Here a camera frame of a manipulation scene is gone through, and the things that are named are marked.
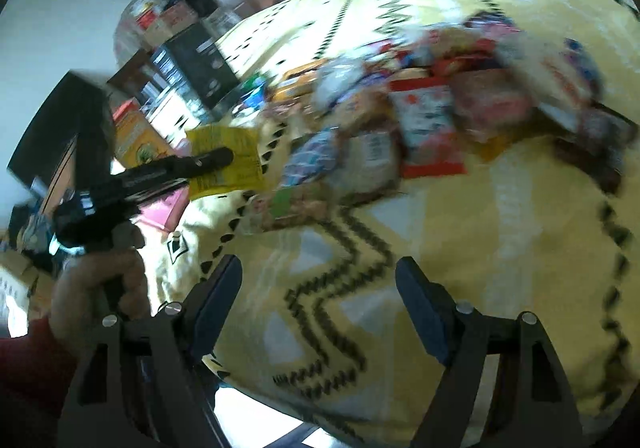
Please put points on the pink flat box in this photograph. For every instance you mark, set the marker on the pink flat box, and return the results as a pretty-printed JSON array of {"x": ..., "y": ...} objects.
[{"x": 164, "y": 214}]

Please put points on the yellow patterned bed sheet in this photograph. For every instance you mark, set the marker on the yellow patterned bed sheet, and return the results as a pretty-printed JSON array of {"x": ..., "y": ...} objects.
[{"x": 319, "y": 330}]

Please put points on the stacked cardboard boxes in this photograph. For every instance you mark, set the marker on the stacked cardboard boxes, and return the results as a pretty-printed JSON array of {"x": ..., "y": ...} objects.
[{"x": 159, "y": 28}]

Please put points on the black shaver product box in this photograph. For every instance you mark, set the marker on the black shaver product box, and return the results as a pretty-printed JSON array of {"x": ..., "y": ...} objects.
[{"x": 192, "y": 64}]

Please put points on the person left hand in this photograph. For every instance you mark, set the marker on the person left hand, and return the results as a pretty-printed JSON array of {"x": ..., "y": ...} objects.
[{"x": 93, "y": 285}]

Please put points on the red white flower packet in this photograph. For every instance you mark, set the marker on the red white flower packet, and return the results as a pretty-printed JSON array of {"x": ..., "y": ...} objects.
[{"x": 423, "y": 107}]

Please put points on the black television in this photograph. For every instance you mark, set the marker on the black television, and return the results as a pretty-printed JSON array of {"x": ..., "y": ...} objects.
[{"x": 54, "y": 126}]

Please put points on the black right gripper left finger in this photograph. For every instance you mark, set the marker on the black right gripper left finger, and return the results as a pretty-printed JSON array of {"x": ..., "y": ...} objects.
[{"x": 145, "y": 384}]

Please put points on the yellow snack packet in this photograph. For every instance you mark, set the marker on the yellow snack packet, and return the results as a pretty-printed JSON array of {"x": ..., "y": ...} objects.
[{"x": 231, "y": 157}]

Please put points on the red tea box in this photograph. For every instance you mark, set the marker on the red tea box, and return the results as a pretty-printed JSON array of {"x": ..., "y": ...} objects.
[{"x": 136, "y": 140}]

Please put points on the fried dough snack bag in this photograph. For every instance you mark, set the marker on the fried dough snack bag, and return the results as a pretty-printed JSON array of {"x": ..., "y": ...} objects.
[{"x": 288, "y": 207}]

